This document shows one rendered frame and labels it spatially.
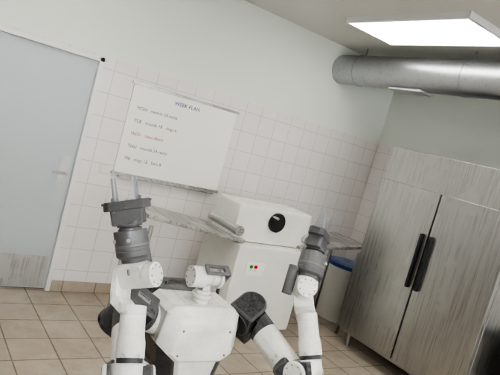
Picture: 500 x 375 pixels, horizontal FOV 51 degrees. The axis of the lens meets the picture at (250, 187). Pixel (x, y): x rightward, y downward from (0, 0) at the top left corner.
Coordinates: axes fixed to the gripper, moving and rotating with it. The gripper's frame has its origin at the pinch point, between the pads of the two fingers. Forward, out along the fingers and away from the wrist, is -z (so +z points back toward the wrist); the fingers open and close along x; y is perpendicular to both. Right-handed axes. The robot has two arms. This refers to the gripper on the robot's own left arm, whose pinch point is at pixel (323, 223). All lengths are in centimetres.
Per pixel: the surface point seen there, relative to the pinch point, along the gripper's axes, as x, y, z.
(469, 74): -231, -16, -224
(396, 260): -319, 20, -78
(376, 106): -382, 91, -275
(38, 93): -108, 290, -95
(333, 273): -409, 97, -71
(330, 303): -422, 95, -40
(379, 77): -278, 70, -247
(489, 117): -340, -35, -249
